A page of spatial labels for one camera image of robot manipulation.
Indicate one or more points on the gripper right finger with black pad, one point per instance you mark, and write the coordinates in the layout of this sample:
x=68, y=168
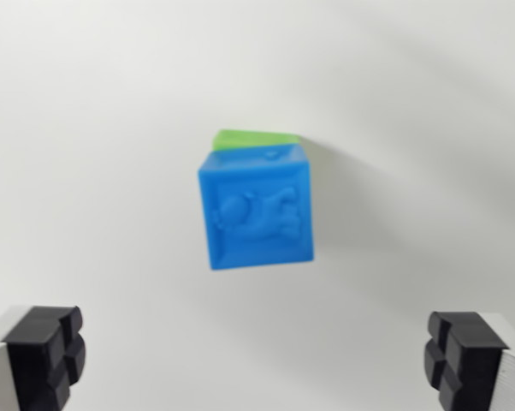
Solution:
x=475, y=368

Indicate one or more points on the blue soft embossed cube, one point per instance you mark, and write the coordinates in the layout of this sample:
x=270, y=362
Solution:
x=257, y=210

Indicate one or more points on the green soft embossed cube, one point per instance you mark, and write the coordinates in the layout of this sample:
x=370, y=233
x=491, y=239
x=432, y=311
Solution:
x=244, y=139

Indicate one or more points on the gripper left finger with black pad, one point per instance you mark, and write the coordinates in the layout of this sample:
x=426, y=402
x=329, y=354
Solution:
x=31, y=364

